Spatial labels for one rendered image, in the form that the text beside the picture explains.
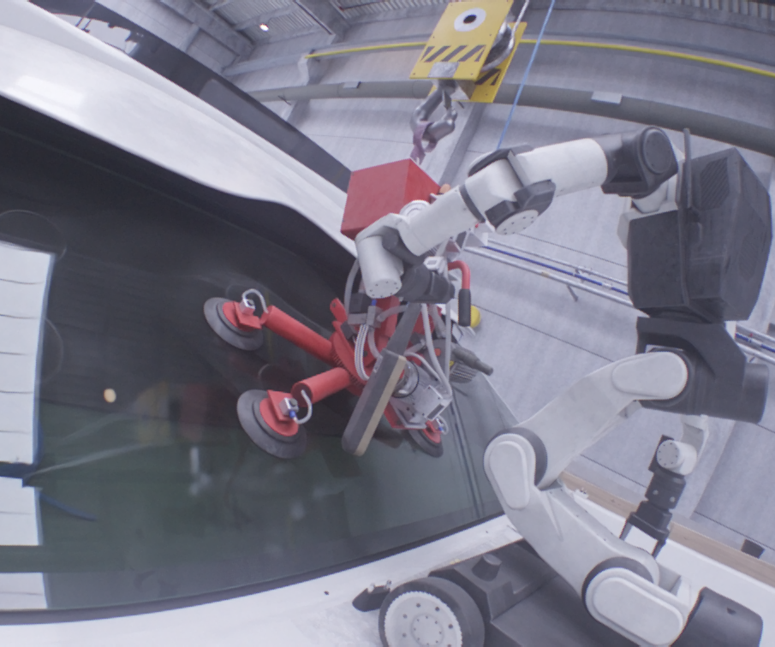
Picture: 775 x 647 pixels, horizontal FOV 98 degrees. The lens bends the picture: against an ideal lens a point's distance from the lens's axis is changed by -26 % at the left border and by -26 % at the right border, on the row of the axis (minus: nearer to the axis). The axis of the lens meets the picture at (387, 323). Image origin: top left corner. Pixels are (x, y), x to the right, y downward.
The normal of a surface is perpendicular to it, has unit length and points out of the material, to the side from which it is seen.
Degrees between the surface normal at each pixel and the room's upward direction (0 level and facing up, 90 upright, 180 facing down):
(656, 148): 95
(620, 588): 90
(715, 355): 90
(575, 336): 90
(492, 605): 45
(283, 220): 78
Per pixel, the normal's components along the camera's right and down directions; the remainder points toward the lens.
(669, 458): -0.88, -0.27
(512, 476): -0.62, -0.25
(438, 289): 0.80, 0.05
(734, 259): 0.33, 0.22
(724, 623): -0.22, -0.77
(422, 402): -0.43, -0.33
